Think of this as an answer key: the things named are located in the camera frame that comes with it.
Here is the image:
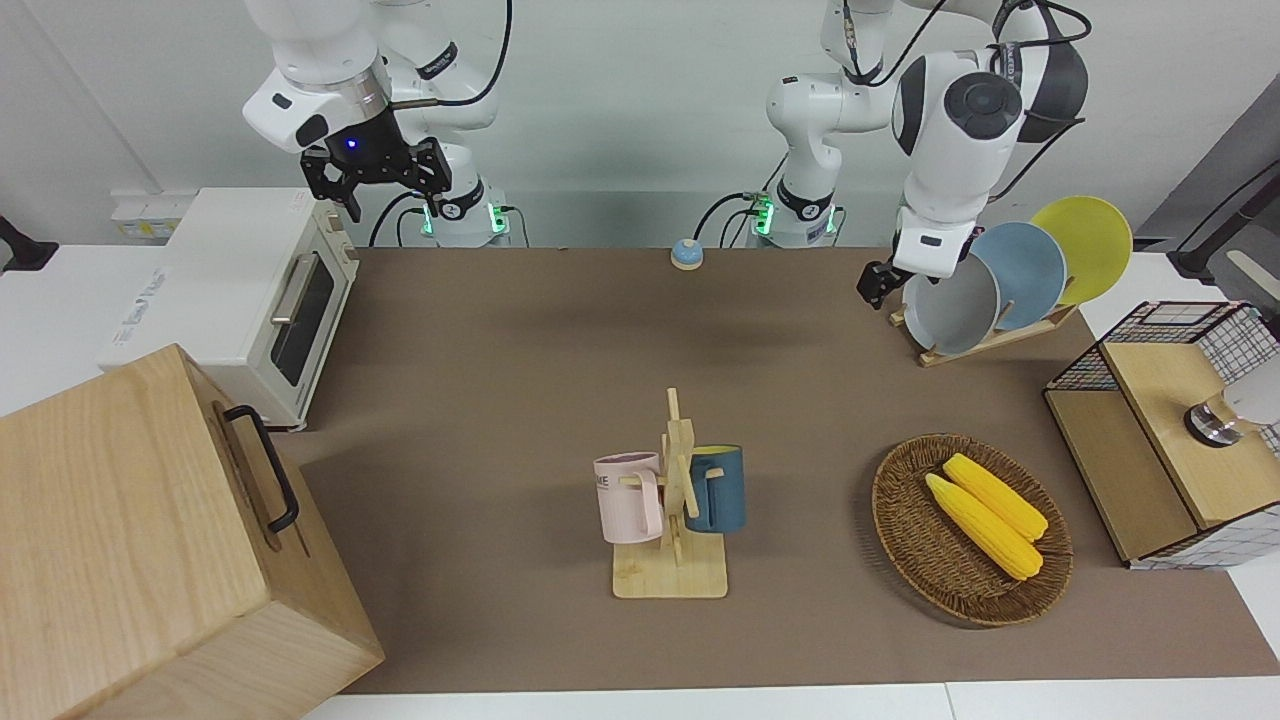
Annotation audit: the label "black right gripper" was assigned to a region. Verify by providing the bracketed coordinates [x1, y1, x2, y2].
[299, 104, 453, 224]

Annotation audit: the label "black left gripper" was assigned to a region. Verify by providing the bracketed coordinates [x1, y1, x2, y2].
[856, 258, 911, 314]

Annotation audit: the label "gray plate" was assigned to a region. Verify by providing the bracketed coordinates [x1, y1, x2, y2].
[902, 254, 1002, 357]

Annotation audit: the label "wooden plate rack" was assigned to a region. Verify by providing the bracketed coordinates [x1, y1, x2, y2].
[889, 298, 1082, 369]

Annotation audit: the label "light blue plate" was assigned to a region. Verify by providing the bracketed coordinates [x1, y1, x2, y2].
[969, 221, 1069, 332]

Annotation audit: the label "yellow plate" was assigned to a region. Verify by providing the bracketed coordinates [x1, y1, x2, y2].
[1029, 195, 1135, 307]

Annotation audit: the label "white toaster oven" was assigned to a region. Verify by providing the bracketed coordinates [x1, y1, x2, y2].
[97, 187, 362, 434]

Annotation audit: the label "brown table mat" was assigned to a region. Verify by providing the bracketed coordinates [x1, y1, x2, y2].
[284, 246, 1280, 697]

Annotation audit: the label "yellow corn cob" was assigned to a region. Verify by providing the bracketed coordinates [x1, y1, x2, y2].
[924, 472, 1045, 582]
[943, 452, 1050, 543]

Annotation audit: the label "brown wicker basket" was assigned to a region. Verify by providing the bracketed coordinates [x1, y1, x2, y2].
[871, 432, 1075, 629]

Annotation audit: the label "dark blue mug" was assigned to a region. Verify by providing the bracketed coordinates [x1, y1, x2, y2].
[685, 444, 748, 535]

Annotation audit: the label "pink mug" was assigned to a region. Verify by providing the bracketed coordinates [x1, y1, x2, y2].
[593, 451, 667, 545]

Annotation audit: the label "wooden mug tree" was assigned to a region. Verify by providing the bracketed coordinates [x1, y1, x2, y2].
[611, 387, 730, 600]

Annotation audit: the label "black clamp stand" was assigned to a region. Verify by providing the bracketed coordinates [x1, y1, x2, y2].
[0, 214, 59, 274]

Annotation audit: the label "large wooden box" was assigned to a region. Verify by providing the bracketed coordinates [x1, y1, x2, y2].
[0, 343, 387, 720]

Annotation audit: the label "black right base cable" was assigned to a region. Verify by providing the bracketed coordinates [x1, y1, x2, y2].
[367, 190, 434, 249]

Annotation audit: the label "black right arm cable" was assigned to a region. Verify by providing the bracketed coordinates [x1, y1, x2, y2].
[388, 0, 514, 109]

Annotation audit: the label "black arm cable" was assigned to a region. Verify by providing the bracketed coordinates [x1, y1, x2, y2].
[840, 0, 1093, 203]
[388, 0, 514, 109]

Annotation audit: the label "black left base cables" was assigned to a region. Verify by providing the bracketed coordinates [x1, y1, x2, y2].
[692, 150, 793, 249]

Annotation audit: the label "white wall power outlet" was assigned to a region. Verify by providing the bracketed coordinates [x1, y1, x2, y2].
[109, 194, 197, 242]

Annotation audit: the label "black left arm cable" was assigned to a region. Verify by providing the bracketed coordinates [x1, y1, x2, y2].
[840, 0, 1093, 203]

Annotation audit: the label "wire grid box wooden shelf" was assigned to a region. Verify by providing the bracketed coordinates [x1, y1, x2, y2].
[1042, 299, 1280, 572]

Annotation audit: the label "black box handle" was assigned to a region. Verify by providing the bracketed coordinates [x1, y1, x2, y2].
[222, 404, 301, 535]

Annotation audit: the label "black camera stand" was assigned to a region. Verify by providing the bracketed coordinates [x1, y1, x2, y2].
[1164, 160, 1280, 287]

